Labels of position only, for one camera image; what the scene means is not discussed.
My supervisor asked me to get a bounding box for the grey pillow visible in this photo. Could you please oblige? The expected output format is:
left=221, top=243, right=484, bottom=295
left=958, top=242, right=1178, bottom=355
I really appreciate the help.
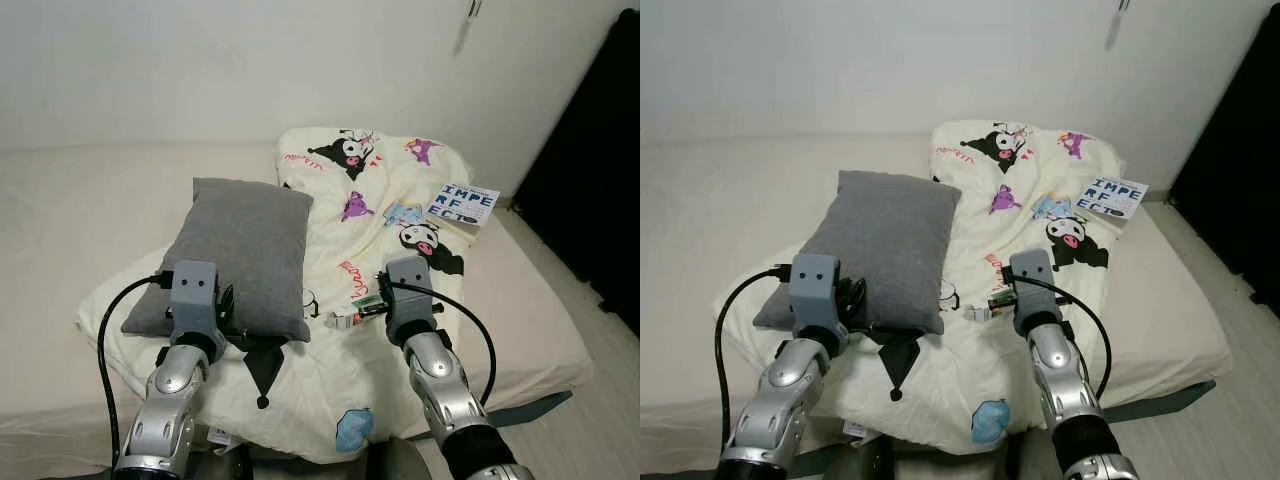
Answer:
left=752, top=170, right=963, bottom=336
left=120, top=177, right=315, bottom=344

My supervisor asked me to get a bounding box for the cream cartoon print quilt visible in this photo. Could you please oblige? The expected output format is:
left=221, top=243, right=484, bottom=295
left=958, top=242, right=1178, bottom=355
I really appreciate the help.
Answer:
left=715, top=120, right=1131, bottom=456
left=78, top=126, right=483, bottom=465

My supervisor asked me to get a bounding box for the white book blue lettering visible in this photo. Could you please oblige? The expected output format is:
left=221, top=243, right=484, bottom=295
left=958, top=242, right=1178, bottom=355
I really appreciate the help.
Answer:
left=1074, top=176, right=1151, bottom=236
left=424, top=181, right=502, bottom=246

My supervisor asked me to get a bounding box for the mattress with beige sheet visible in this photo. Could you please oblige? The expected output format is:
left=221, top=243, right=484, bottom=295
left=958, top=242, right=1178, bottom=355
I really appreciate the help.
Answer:
left=640, top=135, right=1233, bottom=479
left=0, top=140, right=597, bottom=479

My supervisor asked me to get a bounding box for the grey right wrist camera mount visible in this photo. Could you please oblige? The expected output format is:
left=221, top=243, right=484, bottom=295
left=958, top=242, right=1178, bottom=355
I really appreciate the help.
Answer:
left=1010, top=249, right=1059, bottom=321
left=384, top=256, right=436, bottom=336

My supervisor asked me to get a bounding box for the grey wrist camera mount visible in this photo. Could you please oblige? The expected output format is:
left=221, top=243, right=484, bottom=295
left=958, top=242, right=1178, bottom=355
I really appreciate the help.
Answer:
left=1010, top=249, right=1059, bottom=321
left=168, top=261, right=223, bottom=341
left=384, top=256, right=436, bottom=336
left=790, top=253, right=839, bottom=336

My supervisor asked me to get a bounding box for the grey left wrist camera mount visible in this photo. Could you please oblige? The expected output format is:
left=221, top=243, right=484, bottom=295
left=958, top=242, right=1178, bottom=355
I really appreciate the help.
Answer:
left=168, top=261, right=223, bottom=341
left=790, top=253, right=839, bottom=336

